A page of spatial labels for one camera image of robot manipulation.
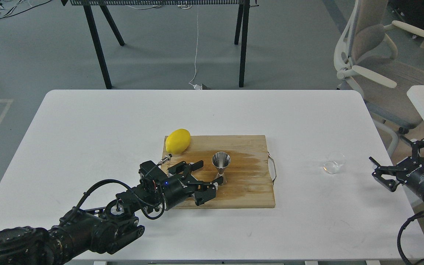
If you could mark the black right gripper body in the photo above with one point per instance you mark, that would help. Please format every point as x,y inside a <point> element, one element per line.
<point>423,178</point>

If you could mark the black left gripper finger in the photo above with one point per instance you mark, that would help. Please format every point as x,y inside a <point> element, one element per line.
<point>185,167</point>
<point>205,191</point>

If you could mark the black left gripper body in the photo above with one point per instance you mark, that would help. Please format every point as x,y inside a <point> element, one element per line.
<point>177,188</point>

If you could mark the steel double jigger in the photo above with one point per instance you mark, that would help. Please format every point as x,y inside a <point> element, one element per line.
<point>221,161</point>

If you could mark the small clear glass cup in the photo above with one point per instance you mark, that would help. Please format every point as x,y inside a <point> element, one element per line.
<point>334,162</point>

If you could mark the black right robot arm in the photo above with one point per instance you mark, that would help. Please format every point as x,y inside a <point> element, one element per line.
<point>387,175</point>

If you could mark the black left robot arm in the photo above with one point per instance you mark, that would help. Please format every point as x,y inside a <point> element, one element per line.
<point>108,229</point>

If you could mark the yellow lemon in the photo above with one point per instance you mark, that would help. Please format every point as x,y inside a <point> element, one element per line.
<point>178,141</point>

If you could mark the wooden cutting board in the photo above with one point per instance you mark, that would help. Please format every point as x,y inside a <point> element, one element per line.
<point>249,183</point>

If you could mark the white office chair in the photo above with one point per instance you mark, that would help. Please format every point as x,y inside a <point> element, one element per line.
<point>365,61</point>

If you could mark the black metal frame table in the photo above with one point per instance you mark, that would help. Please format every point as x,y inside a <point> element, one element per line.
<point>165,36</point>

